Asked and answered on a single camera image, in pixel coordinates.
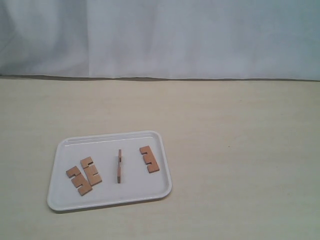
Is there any wooden notched plank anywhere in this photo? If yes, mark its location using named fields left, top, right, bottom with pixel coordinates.
left=66, top=166, right=93, bottom=196
left=139, top=145, right=160, bottom=174
left=117, top=149, right=122, bottom=184
left=80, top=156, right=102, bottom=186

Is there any white plastic tray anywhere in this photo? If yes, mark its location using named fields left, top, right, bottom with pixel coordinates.
left=47, top=130, right=172, bottom=212

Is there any white backdrop cloth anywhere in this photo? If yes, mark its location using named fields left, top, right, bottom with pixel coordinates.
left=0, top=0, right=320, bottom=81

